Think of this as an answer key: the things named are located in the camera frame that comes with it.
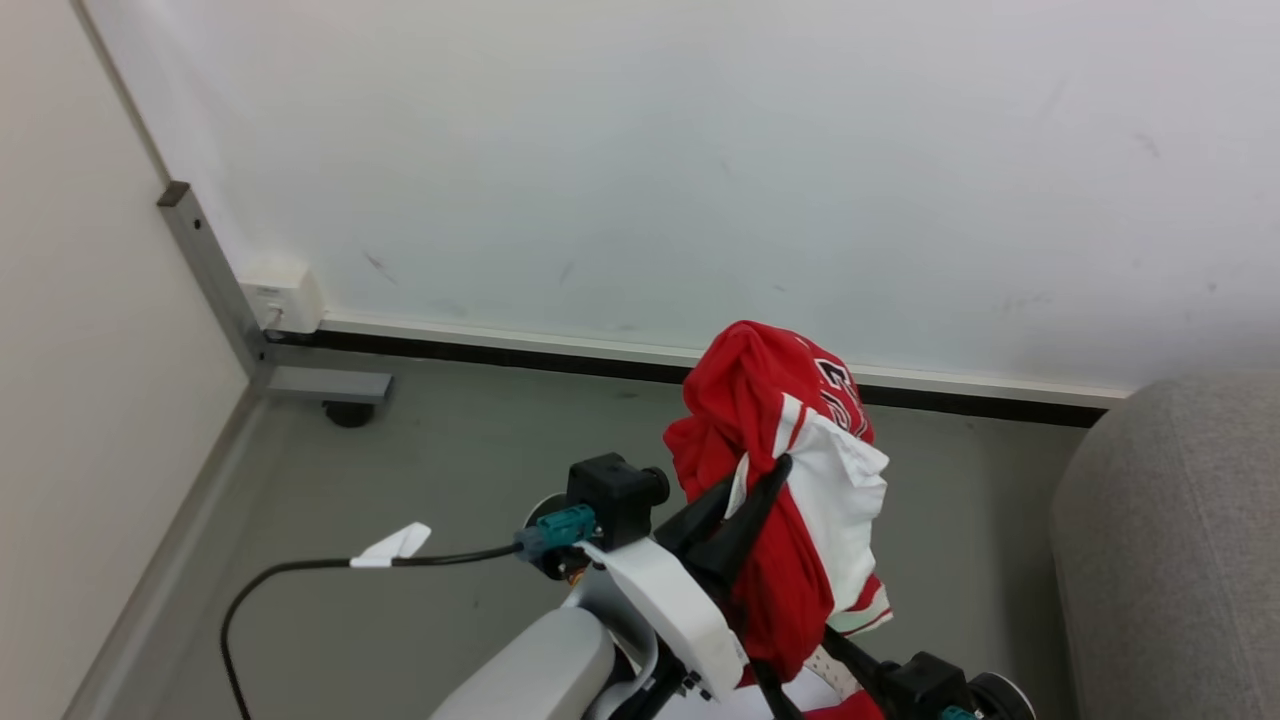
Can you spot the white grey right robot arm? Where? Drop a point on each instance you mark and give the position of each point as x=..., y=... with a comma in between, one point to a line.
x=1003, y=698

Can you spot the white wall socket box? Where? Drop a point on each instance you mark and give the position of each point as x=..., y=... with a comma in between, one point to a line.
x=285, y=298

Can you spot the red garment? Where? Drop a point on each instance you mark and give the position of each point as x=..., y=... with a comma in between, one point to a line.
x=850, y=710

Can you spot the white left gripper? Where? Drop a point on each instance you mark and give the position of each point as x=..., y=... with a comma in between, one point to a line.
x=680, y=610

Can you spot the black caster wheel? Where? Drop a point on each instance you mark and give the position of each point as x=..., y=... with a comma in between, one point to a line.
x=349, y=413

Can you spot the black white baseboard strip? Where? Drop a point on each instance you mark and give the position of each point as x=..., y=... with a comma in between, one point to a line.
x=560, y=355

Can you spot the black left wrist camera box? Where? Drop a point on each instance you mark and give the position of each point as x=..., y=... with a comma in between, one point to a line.
x=612, y=495

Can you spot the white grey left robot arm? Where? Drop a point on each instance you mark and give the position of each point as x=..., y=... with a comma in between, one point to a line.
x=530, y=670

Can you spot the grey metal partition frame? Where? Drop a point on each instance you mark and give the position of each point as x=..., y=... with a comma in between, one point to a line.
x=210, y=260

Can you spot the grey fabric sofa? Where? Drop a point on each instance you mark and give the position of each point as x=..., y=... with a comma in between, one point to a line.
x=1170, y=560

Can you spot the red white basketball jersey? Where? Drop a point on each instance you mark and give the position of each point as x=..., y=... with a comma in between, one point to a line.
x=760, y=400

